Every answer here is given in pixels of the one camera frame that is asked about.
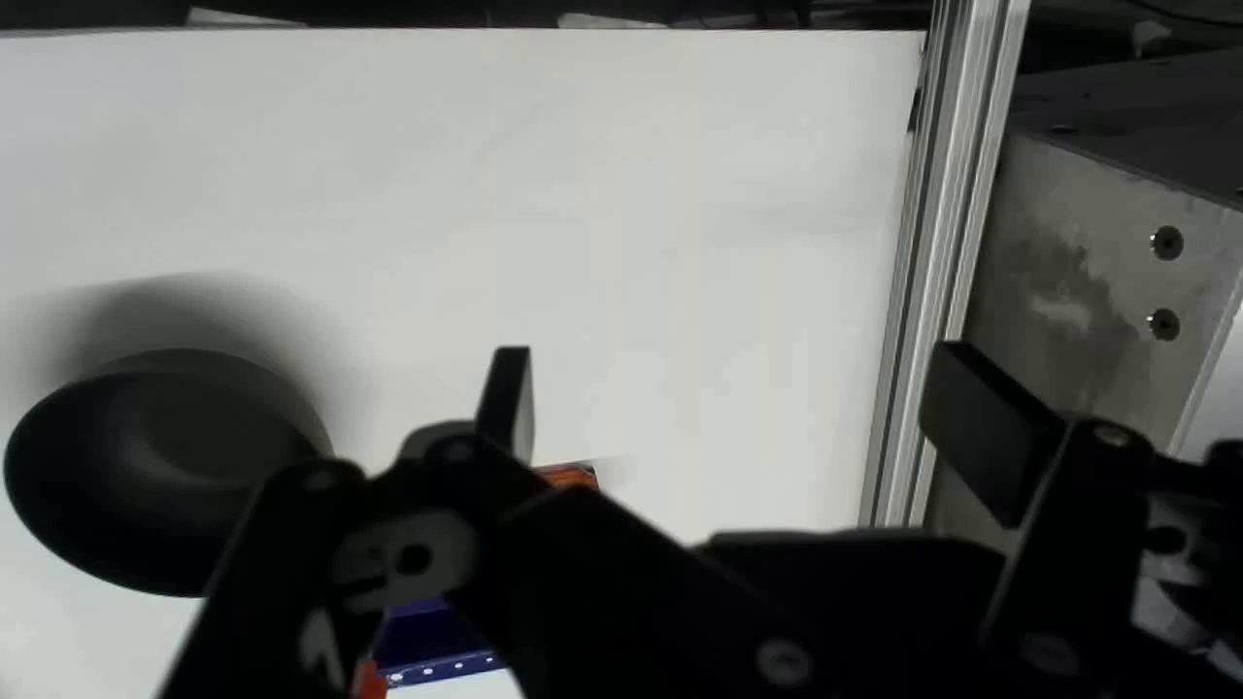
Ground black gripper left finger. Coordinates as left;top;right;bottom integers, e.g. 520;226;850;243
157;340;741;699

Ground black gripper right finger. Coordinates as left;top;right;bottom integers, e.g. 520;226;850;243
916;339;1243;699

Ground small orange object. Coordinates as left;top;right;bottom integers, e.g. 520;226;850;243
534;459;603;495

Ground black bowl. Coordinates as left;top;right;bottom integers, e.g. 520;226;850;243
0;347;332;600

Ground blue holder block orange base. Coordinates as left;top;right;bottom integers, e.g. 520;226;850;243
351;590;513;699

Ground grey metal mounting block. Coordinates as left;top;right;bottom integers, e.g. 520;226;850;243
926;45;1243;547

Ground aluminium frame profile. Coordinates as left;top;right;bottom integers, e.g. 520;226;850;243
858;0;1034;532

